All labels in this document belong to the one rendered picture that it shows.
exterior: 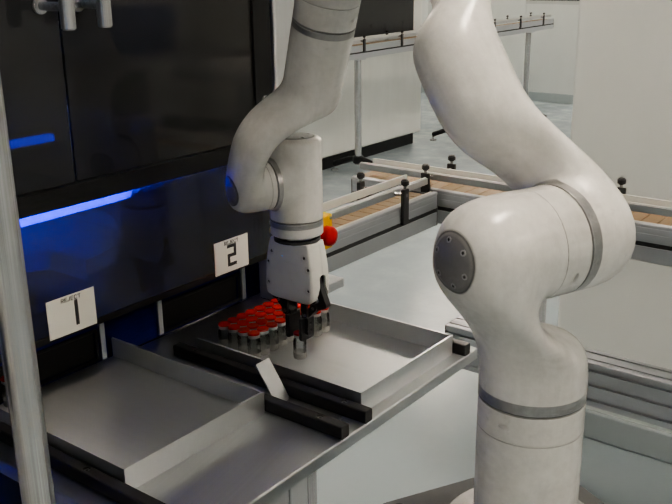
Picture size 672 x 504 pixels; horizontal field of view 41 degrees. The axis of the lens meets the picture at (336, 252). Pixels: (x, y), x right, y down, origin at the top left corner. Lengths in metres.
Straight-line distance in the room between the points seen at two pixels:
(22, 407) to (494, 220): 0.46
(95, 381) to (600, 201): 0.86
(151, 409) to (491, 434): 0.56
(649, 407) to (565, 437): 1.31
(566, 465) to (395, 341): 0.60
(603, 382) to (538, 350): 1.40
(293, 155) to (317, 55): 0.18
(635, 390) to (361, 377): 1.03
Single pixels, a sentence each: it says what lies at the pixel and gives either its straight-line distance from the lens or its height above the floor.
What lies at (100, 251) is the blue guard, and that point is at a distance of 1.40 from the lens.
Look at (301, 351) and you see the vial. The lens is 1.50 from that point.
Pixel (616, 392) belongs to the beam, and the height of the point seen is 0.48.
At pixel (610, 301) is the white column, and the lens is 2.93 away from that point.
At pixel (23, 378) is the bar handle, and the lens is 0.70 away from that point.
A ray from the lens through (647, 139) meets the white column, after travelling 2.77.
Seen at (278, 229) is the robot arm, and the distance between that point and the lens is 1.40.
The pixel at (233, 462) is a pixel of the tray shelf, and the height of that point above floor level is 0.88.
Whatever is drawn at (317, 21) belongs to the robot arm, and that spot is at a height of 1.43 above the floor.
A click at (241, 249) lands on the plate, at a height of 1.02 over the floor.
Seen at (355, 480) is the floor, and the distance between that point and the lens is 2.83.
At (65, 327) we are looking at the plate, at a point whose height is 1.00.
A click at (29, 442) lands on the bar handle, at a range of 0.73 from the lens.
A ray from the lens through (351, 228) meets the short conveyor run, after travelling 2.06.
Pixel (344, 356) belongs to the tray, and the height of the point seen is 0.88.
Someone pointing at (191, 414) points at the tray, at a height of 0.88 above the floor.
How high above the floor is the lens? 1.52
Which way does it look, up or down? 18 degrees down
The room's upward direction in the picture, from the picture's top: 1 degrees counter-clockwise
